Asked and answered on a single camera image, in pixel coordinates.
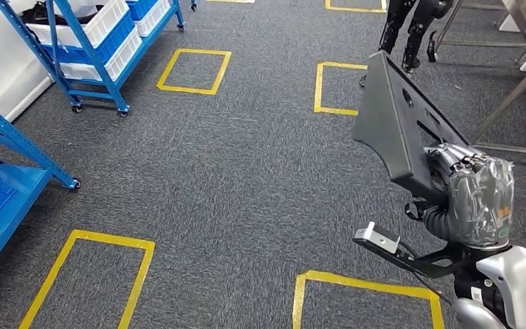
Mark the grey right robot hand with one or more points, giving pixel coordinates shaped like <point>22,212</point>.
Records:
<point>481,204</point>

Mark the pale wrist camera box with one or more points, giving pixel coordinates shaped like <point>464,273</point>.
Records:
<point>376,237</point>

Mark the blue wheeled shelf rack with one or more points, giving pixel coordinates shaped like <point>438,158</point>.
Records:
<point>18,137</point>
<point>91,56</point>

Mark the black humanoid robot legs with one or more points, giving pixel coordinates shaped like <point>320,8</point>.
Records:
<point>392,27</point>

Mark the blue plastic bin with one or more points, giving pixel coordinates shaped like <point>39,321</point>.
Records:
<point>140,8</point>
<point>120,36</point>

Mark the black plastic panel part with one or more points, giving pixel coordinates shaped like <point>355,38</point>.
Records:
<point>381,122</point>

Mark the white cabinet panel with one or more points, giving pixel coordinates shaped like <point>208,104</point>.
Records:
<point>509,23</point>

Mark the black camera bracket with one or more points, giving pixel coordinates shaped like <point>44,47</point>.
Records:
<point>435,267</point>

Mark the white plastic bin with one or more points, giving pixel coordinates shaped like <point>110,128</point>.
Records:
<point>124,56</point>
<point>154,18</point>
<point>108,22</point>

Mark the black item in bin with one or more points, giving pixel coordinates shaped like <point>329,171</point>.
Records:
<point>40,13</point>

